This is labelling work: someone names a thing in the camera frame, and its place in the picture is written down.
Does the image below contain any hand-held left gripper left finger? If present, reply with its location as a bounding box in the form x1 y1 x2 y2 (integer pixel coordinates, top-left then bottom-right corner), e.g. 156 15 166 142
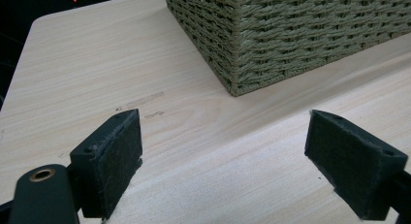
69 108 143 220

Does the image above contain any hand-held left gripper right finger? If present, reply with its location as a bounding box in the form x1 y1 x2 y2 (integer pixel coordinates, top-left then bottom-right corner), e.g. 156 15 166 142
303 109 409 221

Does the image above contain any green woven basket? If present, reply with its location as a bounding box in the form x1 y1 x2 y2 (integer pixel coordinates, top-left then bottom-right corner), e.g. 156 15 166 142
164 0 411 98

